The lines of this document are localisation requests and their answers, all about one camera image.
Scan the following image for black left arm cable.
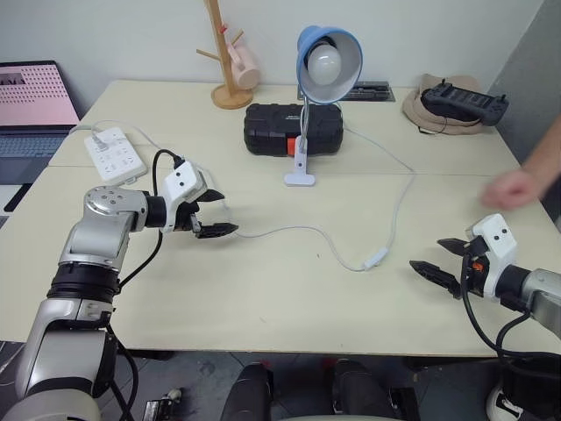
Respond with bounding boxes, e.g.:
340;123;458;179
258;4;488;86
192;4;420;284
104;148;185;421

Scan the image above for small metal caster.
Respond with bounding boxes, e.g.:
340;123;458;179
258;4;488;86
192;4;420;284
143;387;184;421

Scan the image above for grey laptop with pink screen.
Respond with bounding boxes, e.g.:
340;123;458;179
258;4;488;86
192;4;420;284
0;60;82;186

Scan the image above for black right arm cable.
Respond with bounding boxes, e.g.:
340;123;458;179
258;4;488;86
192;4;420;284
461;280;534;357

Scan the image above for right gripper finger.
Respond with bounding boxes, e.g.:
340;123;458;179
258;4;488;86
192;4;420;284
408;260;463;299
437;238;470;256

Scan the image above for pink mug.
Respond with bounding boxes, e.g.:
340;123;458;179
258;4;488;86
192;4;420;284
225;41;262;91

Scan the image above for black plastic tool case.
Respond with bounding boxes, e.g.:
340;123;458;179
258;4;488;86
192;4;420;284
243;102;344;157

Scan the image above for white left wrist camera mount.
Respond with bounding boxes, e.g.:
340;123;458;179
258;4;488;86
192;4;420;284
157;161;207;234

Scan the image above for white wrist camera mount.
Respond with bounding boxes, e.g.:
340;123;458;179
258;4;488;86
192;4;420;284
157;161;207;234
465;213;519;303

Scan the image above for dark rounded shape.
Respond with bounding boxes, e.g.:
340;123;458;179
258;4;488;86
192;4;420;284
330;358;423;421
218;360;275;421
501;350;561;418

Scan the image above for wooden mug tree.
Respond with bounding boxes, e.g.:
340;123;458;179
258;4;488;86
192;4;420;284
195;0;256;111

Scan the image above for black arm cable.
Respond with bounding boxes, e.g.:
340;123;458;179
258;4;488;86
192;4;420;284
104;148;185;421
461;280;534;357

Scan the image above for white power strip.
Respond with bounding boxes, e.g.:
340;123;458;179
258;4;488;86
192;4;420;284
83;126;148;186

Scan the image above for white light bulb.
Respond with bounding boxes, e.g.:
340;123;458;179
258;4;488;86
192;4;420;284
306;42;344;87

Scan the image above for beige bucket hat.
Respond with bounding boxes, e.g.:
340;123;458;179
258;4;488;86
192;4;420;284
401;73;497;139

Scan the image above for blue clip desk lamp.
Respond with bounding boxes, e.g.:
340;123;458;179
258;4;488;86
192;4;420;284
283;25;365;189

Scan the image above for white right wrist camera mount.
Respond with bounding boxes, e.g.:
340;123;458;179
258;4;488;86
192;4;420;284
465;213;519;303

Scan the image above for black handheld controller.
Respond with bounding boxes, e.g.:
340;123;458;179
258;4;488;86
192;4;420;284
420;78;511;128

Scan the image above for white lamp power cord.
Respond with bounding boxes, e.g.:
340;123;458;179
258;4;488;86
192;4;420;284
89;120;417;273

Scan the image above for white inline cord switch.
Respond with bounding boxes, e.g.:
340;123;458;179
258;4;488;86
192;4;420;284
363;247;389;270

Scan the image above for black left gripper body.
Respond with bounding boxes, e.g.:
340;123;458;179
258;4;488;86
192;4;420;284
174;171;212;234

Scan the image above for person's bare hand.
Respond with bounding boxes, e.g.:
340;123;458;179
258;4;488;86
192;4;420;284
479;168;541;208

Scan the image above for white and black shoe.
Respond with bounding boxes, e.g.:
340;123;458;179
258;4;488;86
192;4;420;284
485;382;525;421

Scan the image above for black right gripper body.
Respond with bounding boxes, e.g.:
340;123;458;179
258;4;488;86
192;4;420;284
459;236;489;300

